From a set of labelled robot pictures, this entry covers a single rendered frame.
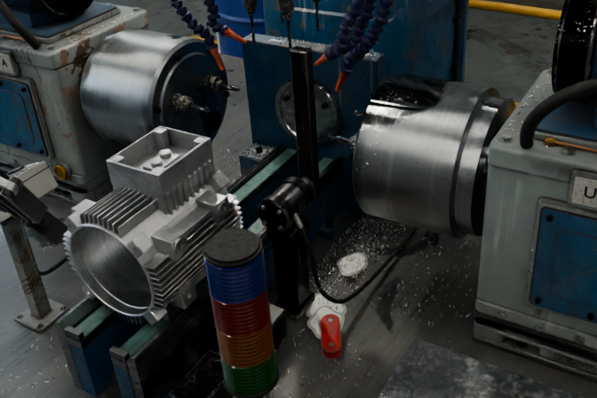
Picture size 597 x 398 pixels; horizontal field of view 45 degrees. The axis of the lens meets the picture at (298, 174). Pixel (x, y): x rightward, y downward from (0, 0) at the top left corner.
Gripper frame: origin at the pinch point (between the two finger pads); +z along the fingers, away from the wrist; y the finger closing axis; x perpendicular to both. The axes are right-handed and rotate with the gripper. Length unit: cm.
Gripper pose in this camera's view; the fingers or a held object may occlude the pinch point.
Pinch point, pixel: (43, 223)
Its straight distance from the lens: 103.1
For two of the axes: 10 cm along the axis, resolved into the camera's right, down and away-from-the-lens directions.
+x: -4.1, 8.4, -3.6
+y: -8.6, -2.2, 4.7
